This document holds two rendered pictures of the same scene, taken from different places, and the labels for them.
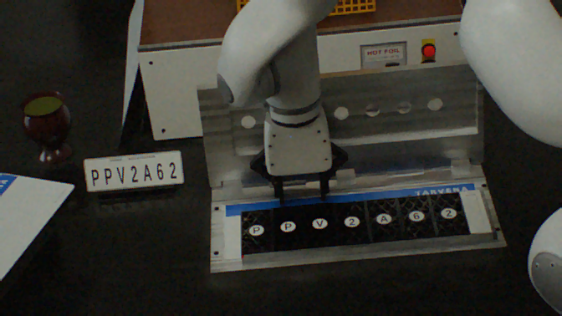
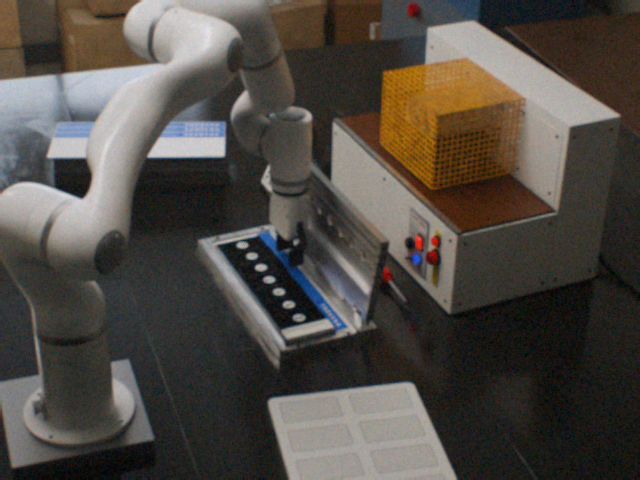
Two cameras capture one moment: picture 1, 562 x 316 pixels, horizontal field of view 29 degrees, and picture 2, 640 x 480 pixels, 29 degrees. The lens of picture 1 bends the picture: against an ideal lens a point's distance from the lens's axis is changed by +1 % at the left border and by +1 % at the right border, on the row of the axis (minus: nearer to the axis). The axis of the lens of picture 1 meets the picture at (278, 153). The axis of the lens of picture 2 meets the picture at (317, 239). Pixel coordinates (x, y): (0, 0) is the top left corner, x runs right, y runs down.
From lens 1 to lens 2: 208 cm
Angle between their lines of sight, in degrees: 52
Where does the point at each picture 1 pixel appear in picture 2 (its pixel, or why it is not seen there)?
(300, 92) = (274, 166)
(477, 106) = (374, 275)
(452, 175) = (353, 317)
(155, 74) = (336, 143)
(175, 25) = (373, 125)
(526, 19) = (118, 97)
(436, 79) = (367, 236)
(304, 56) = (278, 142)
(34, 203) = (200, 148)
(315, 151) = (282, 220)
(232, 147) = not seen: hidden behind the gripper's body
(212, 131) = not seen: hidden behind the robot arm
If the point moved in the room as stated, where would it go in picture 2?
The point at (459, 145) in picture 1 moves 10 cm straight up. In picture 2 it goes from (359, 295) to (361, 251)
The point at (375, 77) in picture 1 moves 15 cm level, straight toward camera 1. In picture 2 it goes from (342, 206) to (269, 217)
